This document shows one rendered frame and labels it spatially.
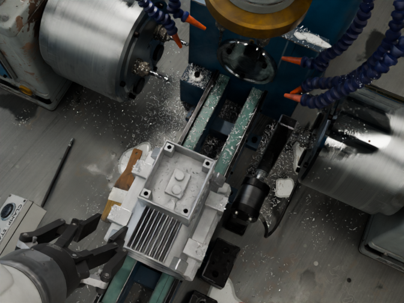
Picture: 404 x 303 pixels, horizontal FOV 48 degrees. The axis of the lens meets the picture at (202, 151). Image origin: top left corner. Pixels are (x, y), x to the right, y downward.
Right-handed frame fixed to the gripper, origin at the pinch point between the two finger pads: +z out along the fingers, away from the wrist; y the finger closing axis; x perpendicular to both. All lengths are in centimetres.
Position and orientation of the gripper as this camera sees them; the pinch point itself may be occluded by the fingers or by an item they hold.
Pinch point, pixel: (102, 233)
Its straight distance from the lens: 74.5
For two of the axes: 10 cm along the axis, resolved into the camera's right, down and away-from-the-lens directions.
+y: -9.1, -4.1, 1.2
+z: 1.7, -1.1, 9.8
